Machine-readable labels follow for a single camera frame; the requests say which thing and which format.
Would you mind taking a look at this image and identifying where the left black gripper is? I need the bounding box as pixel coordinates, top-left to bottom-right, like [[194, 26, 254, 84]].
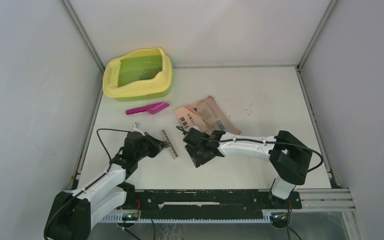
[[134, 132, 168, 161]]

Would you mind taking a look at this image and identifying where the white bag sealing clip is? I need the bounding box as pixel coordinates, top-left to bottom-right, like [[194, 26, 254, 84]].
[[161, 129, 179, 159]]

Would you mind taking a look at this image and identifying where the pink cat litter bag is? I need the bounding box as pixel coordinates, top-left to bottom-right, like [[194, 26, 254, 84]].
[[174, 96, 242, 135]]

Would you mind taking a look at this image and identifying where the magenta plastic scoop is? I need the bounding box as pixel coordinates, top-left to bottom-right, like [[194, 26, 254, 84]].
[[125, 102, 170, 115]]

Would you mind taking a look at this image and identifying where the yellow green litter box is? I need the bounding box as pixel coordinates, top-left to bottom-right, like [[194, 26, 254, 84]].
[[102, 47, 173, 102]]

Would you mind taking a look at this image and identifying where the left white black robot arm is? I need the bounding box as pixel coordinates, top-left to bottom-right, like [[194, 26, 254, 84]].
[[43, 129, 169, 240]]

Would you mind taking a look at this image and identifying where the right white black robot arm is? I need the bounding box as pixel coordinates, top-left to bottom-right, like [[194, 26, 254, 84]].
[[177, 126, 314, 208]]

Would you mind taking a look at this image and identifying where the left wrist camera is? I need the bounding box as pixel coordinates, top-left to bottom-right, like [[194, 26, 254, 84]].
[[130, 122, 145, 136]]

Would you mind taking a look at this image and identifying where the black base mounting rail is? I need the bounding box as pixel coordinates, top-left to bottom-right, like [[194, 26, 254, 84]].
[[115, 189, 303, 218]]

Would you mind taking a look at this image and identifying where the white slotted cable duct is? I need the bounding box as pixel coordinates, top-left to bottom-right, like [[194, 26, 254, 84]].
[[99, 211, 286, 224]]

